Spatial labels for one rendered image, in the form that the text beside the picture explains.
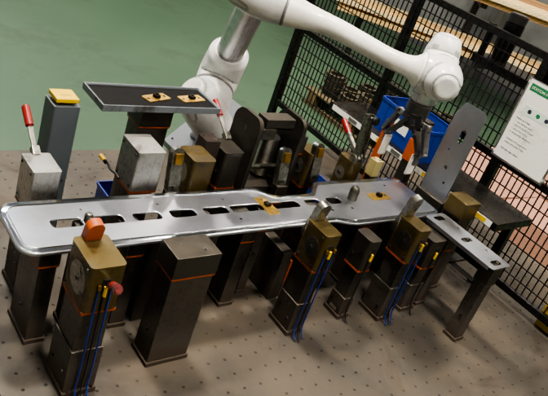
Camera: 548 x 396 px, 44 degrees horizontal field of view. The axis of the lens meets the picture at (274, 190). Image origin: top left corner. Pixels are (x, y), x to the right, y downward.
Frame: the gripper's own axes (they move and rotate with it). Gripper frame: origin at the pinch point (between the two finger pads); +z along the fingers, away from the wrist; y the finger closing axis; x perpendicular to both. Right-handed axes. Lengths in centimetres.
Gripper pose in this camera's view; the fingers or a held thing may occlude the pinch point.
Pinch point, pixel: (395, 159)
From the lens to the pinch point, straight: 215.1
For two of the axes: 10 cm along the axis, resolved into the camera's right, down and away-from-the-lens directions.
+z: -3.0, 8.4, 4.5
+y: 5.6, 5.3, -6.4
